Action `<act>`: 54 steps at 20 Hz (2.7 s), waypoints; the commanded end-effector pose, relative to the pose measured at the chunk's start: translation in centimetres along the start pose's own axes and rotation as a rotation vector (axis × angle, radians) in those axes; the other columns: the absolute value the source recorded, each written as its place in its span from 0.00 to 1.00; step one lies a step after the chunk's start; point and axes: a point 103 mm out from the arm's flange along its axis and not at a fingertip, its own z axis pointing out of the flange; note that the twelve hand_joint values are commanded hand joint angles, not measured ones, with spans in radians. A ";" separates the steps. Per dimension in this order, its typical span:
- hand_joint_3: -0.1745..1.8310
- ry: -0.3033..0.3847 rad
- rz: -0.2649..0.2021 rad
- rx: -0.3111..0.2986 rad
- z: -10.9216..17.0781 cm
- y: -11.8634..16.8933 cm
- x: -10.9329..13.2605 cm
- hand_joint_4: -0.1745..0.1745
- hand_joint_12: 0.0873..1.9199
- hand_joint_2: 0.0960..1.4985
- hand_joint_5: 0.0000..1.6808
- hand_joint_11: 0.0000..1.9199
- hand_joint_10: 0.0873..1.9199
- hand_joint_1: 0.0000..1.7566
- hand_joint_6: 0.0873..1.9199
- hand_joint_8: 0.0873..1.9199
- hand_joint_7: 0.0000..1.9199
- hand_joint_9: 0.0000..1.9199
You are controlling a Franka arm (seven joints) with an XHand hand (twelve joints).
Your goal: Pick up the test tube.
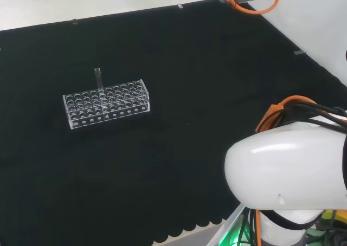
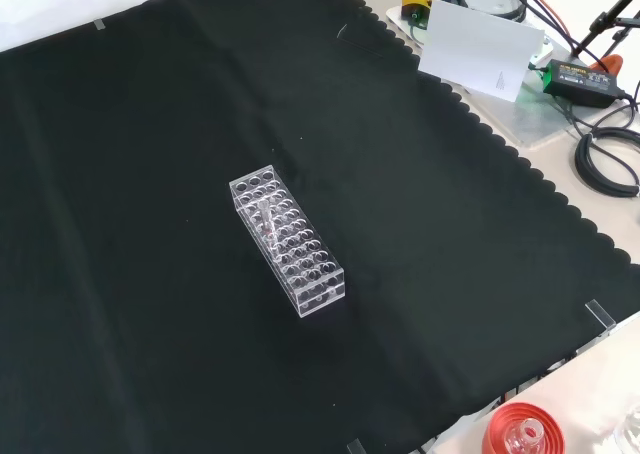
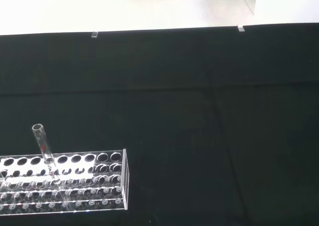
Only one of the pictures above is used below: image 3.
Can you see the black bench cloth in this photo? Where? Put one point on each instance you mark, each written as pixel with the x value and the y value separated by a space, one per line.
pixel 189 126

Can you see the clear test tube rack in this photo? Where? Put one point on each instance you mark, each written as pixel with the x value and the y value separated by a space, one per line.
pixel 99 183

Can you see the clear cloth clip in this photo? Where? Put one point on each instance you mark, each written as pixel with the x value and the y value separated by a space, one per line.
pixel 94 34
pixel 240 28

